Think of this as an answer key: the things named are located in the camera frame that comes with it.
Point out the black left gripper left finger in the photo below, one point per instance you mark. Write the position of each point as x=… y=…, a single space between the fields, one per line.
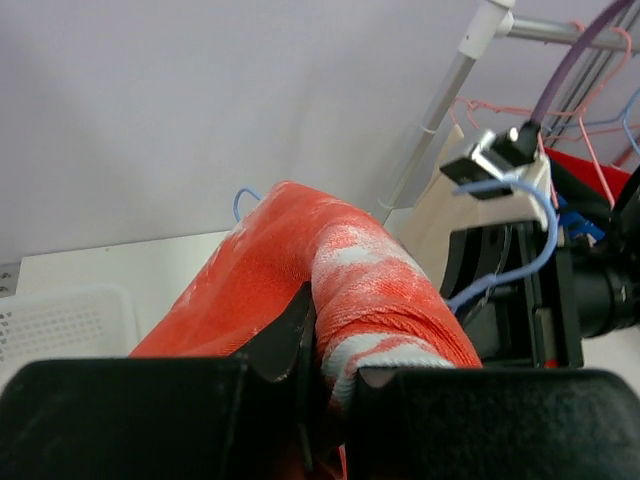
x=242 y=416

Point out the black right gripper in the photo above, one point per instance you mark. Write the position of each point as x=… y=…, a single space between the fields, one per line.
x=521 y=323

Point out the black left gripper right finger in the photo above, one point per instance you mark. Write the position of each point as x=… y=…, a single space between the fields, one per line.
x=427 y=423

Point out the orange white patterned trousers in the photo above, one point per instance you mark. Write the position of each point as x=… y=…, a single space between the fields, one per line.
x=207 y=321

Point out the blue patterned trousers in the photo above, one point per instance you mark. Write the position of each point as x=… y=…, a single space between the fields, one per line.
x=583 y=218

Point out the red trousers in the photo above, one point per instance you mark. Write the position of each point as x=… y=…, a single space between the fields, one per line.
x=576 y=179

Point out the pink hanger with red trousers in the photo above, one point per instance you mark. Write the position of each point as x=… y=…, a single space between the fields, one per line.
x=603 y=86

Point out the white plastic basket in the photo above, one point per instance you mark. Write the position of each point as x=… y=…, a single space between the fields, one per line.
x=82 y=322

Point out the white clothes rack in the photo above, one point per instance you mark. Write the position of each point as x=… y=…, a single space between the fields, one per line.
x=495 y=19

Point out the beige drawstring trousers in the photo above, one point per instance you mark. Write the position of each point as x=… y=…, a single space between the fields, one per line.
x=437 y=212

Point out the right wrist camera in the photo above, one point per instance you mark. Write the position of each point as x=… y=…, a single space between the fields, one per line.
x=521 y=171

